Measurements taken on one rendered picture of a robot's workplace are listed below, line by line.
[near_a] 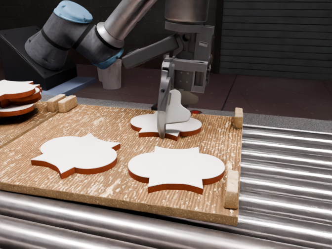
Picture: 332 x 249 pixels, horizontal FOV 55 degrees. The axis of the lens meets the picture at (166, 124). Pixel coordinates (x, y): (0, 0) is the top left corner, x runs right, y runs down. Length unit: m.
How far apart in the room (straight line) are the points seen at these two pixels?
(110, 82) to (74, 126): 3.74
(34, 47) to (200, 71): 0.78
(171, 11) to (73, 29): 0.66
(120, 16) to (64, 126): 0.54
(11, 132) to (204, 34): 0.41
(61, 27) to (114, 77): 3.24
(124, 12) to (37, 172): 0.71
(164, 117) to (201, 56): 0.13
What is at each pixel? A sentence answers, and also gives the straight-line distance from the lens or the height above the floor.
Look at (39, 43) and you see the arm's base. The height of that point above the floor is 1.03.
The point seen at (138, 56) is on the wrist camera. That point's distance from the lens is 0.60.
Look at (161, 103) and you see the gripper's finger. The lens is 0.57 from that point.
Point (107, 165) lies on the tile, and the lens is 0.50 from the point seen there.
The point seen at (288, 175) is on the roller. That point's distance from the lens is 0.57.
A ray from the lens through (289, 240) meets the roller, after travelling 0.44.
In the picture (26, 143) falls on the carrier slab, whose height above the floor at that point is 0.94.
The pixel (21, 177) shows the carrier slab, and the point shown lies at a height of 0.94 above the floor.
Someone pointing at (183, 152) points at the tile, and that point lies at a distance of 0.52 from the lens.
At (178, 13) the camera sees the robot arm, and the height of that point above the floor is 1.16.
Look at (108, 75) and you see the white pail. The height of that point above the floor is 0.19.
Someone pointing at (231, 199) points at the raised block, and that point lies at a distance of 0.41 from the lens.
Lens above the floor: 1.18
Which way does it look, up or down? 22 degrees down
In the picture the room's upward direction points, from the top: straight up
